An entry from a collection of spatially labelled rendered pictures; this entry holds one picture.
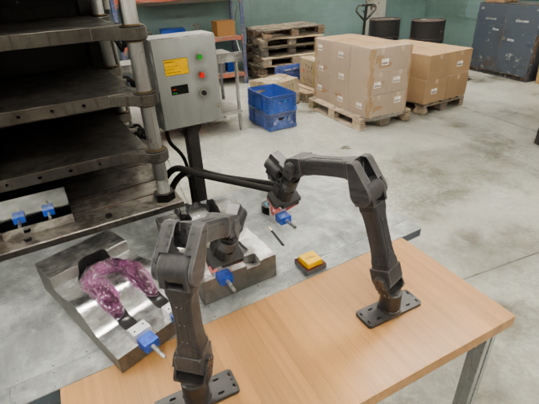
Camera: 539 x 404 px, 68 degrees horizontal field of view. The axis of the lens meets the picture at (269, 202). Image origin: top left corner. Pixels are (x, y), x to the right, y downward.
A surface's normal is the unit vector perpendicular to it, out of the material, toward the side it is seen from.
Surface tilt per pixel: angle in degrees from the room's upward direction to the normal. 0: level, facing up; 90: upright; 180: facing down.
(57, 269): 0
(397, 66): 83
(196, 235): 38
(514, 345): 0
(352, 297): 0
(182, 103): 90
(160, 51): 90
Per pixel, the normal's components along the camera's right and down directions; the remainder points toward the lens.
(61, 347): -0.04, -0.87
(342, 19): 0.37, 0.44
